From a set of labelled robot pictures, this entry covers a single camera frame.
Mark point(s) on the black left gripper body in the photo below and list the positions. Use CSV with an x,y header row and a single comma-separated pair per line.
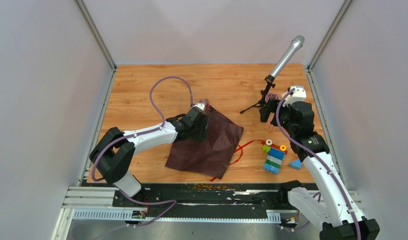
x,y
199,133

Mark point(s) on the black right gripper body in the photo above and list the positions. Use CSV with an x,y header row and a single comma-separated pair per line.
x,y
272,107

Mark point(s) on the mauve rose stem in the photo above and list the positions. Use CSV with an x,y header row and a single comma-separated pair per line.
x,y
272,95
204,101

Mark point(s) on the maroon flower bouquet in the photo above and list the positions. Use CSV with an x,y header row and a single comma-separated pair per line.
x,y
212,156

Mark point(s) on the red ribbon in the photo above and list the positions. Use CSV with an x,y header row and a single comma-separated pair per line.
x,y
245,166

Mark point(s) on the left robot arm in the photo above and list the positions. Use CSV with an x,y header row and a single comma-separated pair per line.
x,y
113,153

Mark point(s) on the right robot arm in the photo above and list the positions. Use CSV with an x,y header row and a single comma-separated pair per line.
x,y
339,217

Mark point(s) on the pink ribbed vase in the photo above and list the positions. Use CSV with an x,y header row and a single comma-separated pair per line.
x,y
270,127

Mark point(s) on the black tripod stand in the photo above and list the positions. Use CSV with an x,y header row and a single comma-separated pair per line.
x,y
261,99

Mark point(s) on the colourful toy block stack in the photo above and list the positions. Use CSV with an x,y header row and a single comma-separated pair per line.
x,y
275,156

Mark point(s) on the blue triangular toy block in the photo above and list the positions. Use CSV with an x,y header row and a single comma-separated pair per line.
x,y
296,164

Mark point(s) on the silver microphone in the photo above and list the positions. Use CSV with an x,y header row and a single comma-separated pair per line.
x,y
295,45

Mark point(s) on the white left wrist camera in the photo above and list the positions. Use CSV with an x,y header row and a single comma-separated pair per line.
x,y
200,106

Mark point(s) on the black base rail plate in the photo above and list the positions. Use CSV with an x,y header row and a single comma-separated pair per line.
x,y
215,200

